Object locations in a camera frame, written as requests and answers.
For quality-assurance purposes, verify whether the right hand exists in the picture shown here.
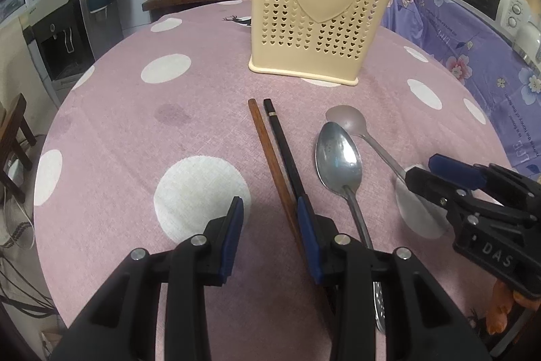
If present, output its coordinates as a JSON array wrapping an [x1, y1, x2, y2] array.
[[485, 280, 540, 335]]

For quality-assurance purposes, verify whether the purple floral cloth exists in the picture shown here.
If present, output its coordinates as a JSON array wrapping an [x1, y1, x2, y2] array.
[[381, 0, 540, 181]]

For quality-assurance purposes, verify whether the shiny steel spoon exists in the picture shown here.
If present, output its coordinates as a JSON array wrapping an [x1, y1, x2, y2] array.
[[314, 121, 388, 335]]

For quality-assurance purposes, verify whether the black chopstick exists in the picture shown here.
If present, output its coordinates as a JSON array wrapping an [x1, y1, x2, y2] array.
[[263, 98, 313, 213]]

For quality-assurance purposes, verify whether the matte grey metal spoon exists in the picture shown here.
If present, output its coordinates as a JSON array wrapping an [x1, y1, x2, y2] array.
[[326, 105, 405, 183]]

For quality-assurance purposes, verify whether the white microwave oven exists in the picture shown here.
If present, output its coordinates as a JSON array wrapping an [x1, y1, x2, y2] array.
[[452, 0, 530, 40]]

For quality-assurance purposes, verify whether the wooden stool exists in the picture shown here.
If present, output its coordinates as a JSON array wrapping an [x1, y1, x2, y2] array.
[[0, 93, 37, 202]]

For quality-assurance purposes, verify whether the brown wooden chopstick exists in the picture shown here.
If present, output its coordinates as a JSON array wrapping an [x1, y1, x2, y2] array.
[[248, 98, 304, 253]]

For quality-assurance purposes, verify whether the cream plastic utensil holder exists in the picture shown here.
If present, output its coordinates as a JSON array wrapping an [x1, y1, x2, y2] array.
[[249, 0, 389, 86]]

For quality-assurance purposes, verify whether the water dispenser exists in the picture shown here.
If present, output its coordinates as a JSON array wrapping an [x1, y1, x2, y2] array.
[[22, 0, 123, 105]]

